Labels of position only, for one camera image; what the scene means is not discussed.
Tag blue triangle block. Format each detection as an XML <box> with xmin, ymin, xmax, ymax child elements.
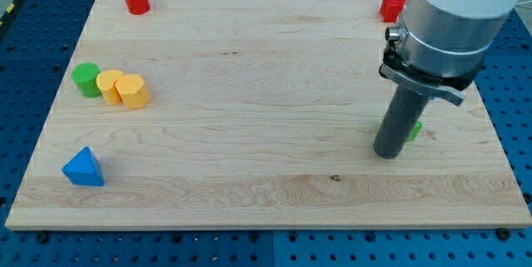
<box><xmin>62</xmin><ymin>146</ymin><xmax>105</xmax><ymax>186</ymax></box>

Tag yellow hexagon block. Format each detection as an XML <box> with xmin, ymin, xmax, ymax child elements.
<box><xmin>115</xmin><ymin>74</ymin><xmax>150</xmax><ymax>109</ymax></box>

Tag light wooden board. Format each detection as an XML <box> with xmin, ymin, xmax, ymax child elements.
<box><xmin>6</xmin><ymin>0</ymin><xmax>531</xmax><ymax>231</ymax></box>

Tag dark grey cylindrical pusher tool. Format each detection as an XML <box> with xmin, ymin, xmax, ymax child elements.
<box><xmin>372</xmin><ymin>86</ymin><xmax>429</xmax><ymax>159</ymax></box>

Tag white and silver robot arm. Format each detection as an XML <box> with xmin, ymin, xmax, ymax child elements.
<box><xmin>379</xmin><ymin>0</ymin><xmax>519</xmax><ymax>106</ymax></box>

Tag green cylinder block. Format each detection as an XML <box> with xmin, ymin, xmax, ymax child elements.
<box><xmin>71</xmin><ymin>62</ymin><xmax>101</xmax><ymax>98</ymax></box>

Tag red star block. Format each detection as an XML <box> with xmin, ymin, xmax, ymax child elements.
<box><xmin>379</xmin><ymin>0</ymin><xmax>406</xmax><ymax>22</ymax></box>

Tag green star block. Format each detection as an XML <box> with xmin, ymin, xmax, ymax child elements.
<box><xmin>406</xmin><ymin>121</ymin><xmax>423</xmax><ymax>142</ymax></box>

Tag yellow cylinder block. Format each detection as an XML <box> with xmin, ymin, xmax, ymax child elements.
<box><xmin>96</xmin><ymin>69</ymin><xmax>124</xmax><ymax>106</ymax></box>

